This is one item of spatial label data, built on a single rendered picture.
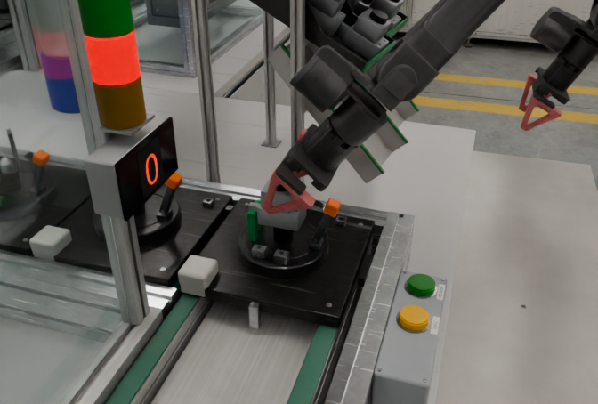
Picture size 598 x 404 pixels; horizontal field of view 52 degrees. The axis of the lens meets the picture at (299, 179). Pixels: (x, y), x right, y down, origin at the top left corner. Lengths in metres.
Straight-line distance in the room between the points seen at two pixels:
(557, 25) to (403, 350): 0.74
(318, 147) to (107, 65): 0.30
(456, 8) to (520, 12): 4.17
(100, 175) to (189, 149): 0.83
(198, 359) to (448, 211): 0.62
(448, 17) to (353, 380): 0.46
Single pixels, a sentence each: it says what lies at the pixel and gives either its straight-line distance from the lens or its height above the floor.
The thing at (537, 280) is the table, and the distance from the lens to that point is 1.15.
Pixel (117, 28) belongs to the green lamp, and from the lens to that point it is 0.65.
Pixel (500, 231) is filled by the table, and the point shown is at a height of 0.86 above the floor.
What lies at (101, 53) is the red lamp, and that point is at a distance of 0.65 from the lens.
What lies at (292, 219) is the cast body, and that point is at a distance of 0.89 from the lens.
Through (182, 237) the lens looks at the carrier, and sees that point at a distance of 1.00.
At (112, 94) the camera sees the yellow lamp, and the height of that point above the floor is 1.30.
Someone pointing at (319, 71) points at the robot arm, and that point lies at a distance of 0.77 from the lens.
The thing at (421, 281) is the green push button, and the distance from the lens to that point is 0.91.
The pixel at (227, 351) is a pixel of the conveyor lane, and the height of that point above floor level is 0.92.
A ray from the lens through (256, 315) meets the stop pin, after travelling 0.87.
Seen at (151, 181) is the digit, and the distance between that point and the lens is 0.72.
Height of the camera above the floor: 1.55
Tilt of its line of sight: 31 degrees down
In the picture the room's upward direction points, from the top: straight up
